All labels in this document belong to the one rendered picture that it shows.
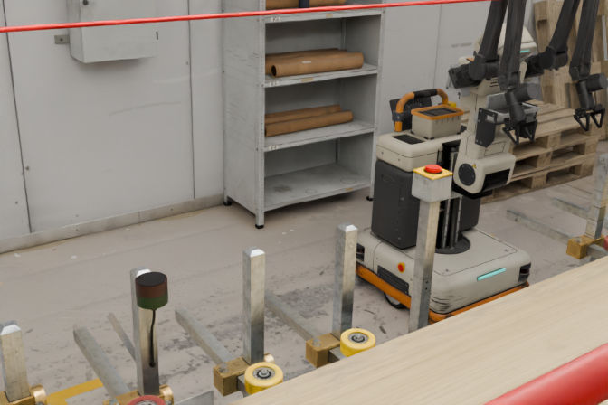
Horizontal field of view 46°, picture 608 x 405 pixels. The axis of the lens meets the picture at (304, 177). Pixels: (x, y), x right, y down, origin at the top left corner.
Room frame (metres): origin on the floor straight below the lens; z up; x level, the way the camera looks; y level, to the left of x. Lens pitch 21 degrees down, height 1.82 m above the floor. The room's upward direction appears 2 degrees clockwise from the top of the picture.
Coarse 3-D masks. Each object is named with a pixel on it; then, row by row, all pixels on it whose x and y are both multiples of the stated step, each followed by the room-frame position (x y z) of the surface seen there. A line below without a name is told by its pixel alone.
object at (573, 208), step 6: (558, 198) 2.43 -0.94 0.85; (552, 204) 2.43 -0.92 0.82; (558, 204) 2.41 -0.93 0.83; (564, 204) 2.39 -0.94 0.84; (570, 204) 2.37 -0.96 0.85; (576, 204) 2.38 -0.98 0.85; (564, 210) 2.39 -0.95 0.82; (570, 210) 2.37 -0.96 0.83; (576, 210) 2.35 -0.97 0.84; (582, 210) 2.33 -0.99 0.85; (588, 210) 2.33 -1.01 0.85; (582, 216) 2.33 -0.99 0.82; (606, 216) 2.28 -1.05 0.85; (606, 222) 2.25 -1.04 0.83
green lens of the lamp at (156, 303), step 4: (136, 296) 1.17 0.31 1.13; (164, 296) 1.17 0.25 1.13; (136, 300) 1.17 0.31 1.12; (140, 300) 1.16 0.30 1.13; (144, 300) 1.15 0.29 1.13; (148, 300) 1.15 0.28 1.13; (152, 300) 1.15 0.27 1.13; (156, 300) 1.16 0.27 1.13; (160, 300) 1.16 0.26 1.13; (164, 300) 1.17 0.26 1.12; (140, 304) 1.16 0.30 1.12; (144, 304) 1.15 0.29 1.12; (148, 304) 1.15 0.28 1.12; (152, 304) 1.15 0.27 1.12; (156, 304) 1.16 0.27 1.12; (160, 304) 1.16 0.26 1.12; (164, 304) 1.17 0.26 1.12; (144, 308) 1.15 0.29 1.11; (148, 308) 1.15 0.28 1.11; (152, 308) 1.15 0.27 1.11; (156, 308) 1.16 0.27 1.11
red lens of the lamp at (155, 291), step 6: (138, 288) 1.16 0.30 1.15; (144, 288) 1.15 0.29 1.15; (150, 288) 1.15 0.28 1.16; (156, 288) 1.16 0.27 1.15; (162, 288) 1.17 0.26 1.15; (138, 294) 1.16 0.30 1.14; (144, 294) 1.15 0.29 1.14; (150, 294) 1.15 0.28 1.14; (156, 294) 1.16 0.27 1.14; (162, 294) 1.16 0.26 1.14
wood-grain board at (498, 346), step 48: (528, 288) 1.65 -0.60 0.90; (576, 288) 1.66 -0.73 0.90; (432, 336) 1.41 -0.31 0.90; (480, 336) 1.42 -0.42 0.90; (528, 336) 1.43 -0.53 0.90; (576, 336) 1.43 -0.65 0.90; (288, 384) 1.22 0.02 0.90; (336, 384) 1.23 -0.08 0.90; (384, 384) 1.23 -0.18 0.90; (432, 384) 1.24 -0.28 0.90; (480, 384) 1.24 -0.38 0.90
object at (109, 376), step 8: (80, 328) 1.47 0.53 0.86; (80, 336) 1.43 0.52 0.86; (88, 336) 1.43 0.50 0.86; (80, 344) 1.42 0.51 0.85; (88, 344) 1.40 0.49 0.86; (96, 344) 1.40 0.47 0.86; (88, 352) 1.37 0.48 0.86; (96, 352) 1.37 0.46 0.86; (88, 360) 1.38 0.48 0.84; (96, 360) 1.34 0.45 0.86; (104, 360) 1.34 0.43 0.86; (96, 368) 1.33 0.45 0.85; (104, 368) 1.31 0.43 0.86; (112, 368) 1.31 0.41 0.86; (104, 376) 1.29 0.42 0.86; (112, 376) 1.29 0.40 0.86; (104, 384) 1.29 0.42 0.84; (112, 384) 1.26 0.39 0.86; (120, 384) 1.26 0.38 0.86; (112, 392) 1.24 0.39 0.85; (120, 392) 1.23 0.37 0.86
